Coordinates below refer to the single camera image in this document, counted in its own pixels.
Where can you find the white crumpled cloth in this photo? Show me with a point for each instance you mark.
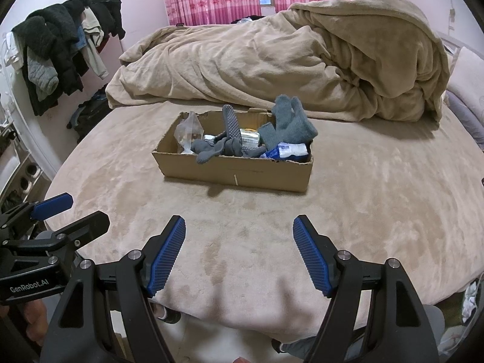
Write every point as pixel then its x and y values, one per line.
pixel 472 298

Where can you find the brown cardboard box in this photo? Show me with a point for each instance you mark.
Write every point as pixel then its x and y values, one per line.
pixel 245 174

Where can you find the person's shoe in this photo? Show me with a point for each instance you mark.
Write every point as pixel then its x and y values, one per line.
pixel 276 346
pixel 172 315

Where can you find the pile of dark clothes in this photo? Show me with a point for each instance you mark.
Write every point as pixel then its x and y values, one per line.
pixel 45 30

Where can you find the grey knit sweater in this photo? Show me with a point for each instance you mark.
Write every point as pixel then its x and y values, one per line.
pixel 41 75

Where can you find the beige fleece blanket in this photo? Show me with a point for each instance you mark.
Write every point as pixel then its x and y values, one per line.
pixel 264 64

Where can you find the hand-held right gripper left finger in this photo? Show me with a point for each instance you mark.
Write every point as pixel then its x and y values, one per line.
pixel 166 257

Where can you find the person's left hand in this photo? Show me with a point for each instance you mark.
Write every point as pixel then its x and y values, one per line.
pixel 36 321

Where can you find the beige appliance with knobs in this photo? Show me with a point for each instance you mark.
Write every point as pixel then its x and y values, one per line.
pixel 26 174

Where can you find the beige hanging garment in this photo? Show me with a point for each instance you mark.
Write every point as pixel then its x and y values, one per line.
pixel 92 37

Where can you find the bed with beige sheet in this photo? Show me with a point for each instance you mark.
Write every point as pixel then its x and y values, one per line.
pixel 359 204

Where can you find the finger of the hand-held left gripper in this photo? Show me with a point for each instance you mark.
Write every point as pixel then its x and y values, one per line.
pixel 90 227
pixel 53 206

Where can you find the grey pillow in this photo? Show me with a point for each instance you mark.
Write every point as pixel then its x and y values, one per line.
pixel 465 115

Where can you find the person's right shoe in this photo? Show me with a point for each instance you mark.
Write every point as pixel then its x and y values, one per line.
pixel 276 346

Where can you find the person's right leg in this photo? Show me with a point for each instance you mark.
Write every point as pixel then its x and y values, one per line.
pixel 297 348

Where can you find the bed headboard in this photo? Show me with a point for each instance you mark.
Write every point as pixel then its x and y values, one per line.
pixel 452 41

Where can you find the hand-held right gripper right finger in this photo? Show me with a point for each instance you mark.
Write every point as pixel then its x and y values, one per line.
pixel 312 257

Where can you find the blue tissue packet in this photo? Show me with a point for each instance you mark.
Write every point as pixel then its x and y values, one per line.
pixel 287 150

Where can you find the person's left shoe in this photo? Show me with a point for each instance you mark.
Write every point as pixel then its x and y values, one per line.
pixel 172 315

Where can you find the black hanging garment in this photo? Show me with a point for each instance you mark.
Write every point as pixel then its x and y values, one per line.
pixel 106 11

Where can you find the grey dotted sock pair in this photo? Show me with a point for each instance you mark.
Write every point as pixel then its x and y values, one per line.
pixel 227 145

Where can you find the white floral pillow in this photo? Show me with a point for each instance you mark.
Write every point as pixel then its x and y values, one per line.
pixel 469 75

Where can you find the black backpack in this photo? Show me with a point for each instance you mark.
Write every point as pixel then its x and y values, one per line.
pixel 90 115

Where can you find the clear plastic bag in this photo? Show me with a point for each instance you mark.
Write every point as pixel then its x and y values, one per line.
pixel 189 130

